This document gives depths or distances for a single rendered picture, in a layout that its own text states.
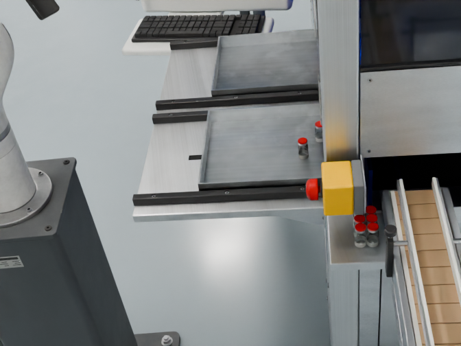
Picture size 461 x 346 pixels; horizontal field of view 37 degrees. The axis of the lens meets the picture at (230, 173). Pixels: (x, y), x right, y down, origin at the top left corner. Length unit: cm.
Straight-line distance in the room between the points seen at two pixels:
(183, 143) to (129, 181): 133
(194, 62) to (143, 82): 164
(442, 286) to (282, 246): 138
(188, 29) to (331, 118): 100
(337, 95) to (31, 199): 74
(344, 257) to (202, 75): 73
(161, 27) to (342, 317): 107
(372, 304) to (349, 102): 56
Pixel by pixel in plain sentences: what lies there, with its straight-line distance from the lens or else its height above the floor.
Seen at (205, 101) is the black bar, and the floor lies 90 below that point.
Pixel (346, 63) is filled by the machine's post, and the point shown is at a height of 122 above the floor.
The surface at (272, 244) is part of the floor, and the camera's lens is 253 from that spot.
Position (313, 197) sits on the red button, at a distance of 124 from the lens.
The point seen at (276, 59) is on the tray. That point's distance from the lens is 183.
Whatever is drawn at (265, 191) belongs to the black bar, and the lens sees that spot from 140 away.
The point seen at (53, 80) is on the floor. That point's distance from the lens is 371.
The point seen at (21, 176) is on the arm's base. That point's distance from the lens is 154.
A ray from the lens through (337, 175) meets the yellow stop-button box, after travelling 123.
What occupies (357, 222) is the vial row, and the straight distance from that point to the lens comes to 129.
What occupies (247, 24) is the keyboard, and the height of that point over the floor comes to 83.
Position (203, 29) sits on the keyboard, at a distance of 213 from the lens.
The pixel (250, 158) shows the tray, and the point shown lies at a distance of 151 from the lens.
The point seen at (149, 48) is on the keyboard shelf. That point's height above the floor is 80.
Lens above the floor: 185
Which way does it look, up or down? 41 degrees down
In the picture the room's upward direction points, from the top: 9 degrees counter-clockwise
